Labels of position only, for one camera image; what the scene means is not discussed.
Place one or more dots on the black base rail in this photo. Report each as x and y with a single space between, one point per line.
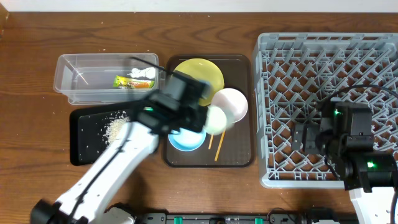
120 213

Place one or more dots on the light blue bowl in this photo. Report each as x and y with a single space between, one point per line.
186 140

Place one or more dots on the pink shallow bowl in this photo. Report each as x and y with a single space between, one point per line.
231 100

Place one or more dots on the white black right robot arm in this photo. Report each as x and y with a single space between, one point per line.
369 176

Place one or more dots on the yellow round plate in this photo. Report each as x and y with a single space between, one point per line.
203 70

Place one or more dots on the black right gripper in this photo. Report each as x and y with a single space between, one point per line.
311 132

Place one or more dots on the grey plastic dishwasher rack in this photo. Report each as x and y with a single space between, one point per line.
293 72

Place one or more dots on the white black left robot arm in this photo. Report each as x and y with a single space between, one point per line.
88 199

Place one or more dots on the white cup green inside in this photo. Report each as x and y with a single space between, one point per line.
218 120

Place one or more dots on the white tissue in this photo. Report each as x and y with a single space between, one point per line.
148 73

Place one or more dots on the green yellow snack wrapper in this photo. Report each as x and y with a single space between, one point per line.
132 83

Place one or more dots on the clear plastic waste bin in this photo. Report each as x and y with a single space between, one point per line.
87 79

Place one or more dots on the wooden chopstick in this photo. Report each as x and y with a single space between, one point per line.
219 146
211 141

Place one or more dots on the pile of rice grains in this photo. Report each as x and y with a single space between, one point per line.
114 123

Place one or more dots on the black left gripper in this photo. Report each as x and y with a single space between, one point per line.
201 112

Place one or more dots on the dark brown serving tray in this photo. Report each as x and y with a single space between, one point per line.
238 148

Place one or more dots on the black waste tray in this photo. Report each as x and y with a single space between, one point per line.
88 130

